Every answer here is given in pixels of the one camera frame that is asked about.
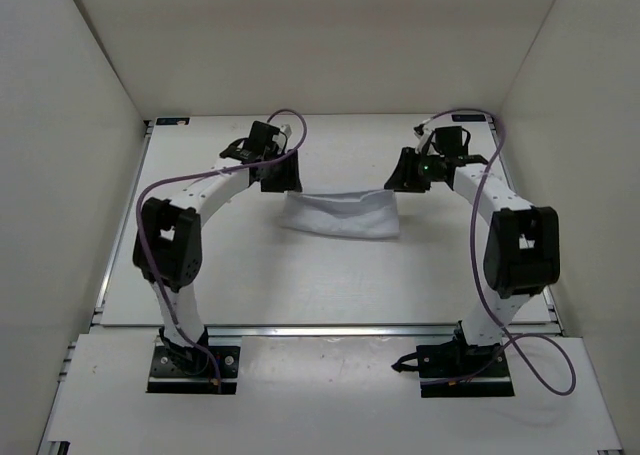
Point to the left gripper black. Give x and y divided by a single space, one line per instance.
289 181

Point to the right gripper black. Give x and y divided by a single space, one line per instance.
403 179

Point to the white skirt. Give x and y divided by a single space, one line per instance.
360 215

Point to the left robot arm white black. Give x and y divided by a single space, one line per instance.
171 213

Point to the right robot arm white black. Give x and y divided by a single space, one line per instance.
521 256

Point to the right blue label sticker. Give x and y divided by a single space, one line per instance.
468 118

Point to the blue label sticker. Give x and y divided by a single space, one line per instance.
172 121
468 118

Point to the left blue label sticker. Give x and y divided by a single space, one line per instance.
172 121

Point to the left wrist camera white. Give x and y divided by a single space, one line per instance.
286 130

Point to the aluminium rail front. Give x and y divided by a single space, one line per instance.
394 330

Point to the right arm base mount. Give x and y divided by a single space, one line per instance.
457 369

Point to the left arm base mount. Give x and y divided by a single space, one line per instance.
186 370

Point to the aluminium frame right edge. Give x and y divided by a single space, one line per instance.
500 138

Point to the aluminium frame edge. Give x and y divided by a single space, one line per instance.
500 138
46 445

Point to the aluminium frame left edge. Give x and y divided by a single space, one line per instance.
46 445

